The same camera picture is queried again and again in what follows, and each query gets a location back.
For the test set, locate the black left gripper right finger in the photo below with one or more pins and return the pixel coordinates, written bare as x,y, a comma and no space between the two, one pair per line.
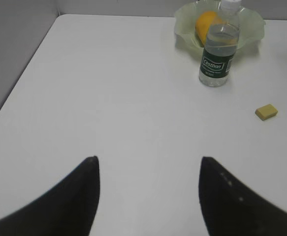
230,208

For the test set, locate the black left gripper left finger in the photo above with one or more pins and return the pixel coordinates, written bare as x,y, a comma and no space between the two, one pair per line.
67,209

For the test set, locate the yellow eraser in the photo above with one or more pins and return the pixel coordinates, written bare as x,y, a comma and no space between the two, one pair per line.
265,112

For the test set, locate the clear water bottle green label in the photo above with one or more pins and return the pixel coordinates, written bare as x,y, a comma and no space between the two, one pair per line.
221,44

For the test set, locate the yellow mango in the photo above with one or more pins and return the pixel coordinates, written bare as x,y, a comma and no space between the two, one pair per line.
203,23

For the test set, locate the green wavy glass plate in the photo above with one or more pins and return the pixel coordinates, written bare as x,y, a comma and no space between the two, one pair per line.
251,23

